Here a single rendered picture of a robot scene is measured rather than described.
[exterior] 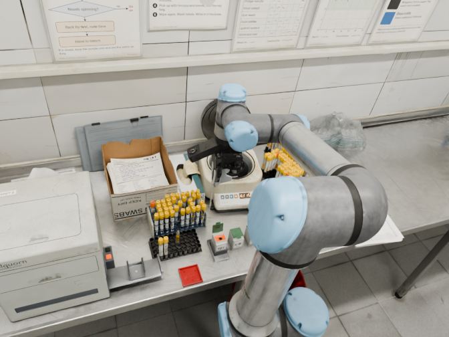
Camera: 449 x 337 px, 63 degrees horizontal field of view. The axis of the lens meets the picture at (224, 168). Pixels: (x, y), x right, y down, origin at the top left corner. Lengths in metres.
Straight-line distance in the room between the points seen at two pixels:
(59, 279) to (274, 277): 0.65
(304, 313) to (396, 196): 0.99
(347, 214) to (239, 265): 0.79
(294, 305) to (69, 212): 0.63
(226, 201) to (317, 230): 0.91
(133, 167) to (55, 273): 0.59
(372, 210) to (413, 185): 1.31
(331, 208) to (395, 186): 1.30
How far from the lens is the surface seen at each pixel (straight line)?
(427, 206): 1.84
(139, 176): 1.49
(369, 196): 0.60
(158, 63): 1.39
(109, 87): 1.46
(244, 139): 0.89
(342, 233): 0.59
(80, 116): 1.52
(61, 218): 1.08
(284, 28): 1.55
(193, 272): 1.29
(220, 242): 1.28
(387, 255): 2.77
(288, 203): 0.54
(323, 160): 0.74
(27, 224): 1.09
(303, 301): 0.95
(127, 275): 1.25
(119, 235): 1.39
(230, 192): 1.45
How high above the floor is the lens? 1.98
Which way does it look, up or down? 43 degrees down
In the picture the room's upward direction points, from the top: 9 degrees clockwise
